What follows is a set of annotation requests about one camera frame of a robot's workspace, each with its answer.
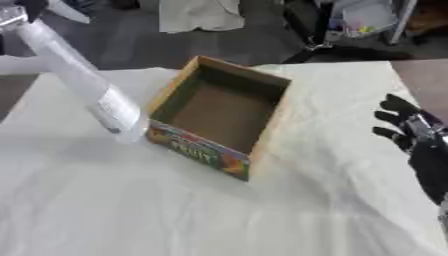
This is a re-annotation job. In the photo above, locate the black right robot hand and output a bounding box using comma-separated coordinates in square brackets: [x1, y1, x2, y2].
[371, 93, 448, 206]

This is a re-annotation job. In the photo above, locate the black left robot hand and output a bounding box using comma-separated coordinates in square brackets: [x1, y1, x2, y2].
[12, 0, 51, 23]

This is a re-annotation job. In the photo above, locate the clear plastic bottle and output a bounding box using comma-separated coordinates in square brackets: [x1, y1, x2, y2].
[12, 19, 151, 144]

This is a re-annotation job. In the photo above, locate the cardboard box with colourful print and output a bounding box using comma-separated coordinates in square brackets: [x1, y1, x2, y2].
[143, 55, 294, 182]

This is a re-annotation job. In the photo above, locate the black tripod base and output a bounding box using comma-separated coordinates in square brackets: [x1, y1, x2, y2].
[281, 33, 413, 65]

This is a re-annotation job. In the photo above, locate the clear plastic bag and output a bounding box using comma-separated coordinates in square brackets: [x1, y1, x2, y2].
[329, 0, 406, 40]

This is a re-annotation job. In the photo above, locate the white hanging cloth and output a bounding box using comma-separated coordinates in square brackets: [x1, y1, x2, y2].
[157, 0, 247, 34]

